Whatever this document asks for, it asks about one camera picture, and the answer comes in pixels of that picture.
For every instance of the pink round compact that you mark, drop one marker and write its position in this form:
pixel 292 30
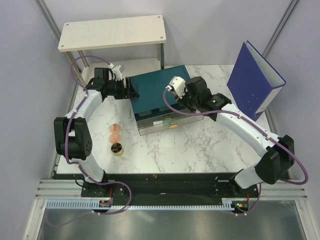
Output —
pixel 115 128
pixel 114 138

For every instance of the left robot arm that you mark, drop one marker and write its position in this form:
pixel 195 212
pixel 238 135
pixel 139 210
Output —
pixel 71 132

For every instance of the gold round jar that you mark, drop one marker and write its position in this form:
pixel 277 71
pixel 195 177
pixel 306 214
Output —
pixel 117 149

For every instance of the blue lever arch binder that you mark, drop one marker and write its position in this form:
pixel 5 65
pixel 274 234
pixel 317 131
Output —
pixel 254 82

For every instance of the pink round compact lower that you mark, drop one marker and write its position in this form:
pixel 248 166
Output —
pixel 114 138

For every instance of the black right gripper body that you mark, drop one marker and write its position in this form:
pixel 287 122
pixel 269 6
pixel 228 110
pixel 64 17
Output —
pixel 190 102

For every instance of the aluminium frame rail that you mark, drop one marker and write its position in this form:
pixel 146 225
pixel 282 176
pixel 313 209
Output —
pixel 58 189

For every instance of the light blue cable duct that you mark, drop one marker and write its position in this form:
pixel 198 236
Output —
pixel 95 204

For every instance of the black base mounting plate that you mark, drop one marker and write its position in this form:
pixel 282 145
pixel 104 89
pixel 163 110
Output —
pixel 163 188

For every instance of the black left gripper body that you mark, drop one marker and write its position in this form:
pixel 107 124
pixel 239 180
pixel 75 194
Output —
pixel 117 89

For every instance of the teal drawer organizer box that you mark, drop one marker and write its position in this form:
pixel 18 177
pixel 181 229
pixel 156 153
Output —
pixel 150 87

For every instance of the pink round compact upper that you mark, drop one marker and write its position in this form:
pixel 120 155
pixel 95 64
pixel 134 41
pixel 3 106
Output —
pixel 115 128

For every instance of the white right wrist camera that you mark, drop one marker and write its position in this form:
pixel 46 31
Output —
pixel 177 85

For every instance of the white wooden shelf table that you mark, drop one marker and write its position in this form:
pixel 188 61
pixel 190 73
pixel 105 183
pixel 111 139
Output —
pixel 81 36

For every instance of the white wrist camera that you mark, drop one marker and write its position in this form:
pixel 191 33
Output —
pixel 116 72
pixel 177 85

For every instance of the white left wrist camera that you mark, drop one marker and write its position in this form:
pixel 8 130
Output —
pixel 116 72

